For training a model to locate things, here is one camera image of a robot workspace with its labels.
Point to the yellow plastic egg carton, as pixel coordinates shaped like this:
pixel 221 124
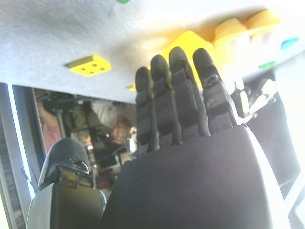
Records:
pixel 188 40

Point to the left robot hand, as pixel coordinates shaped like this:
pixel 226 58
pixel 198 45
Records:
pixel 190 179

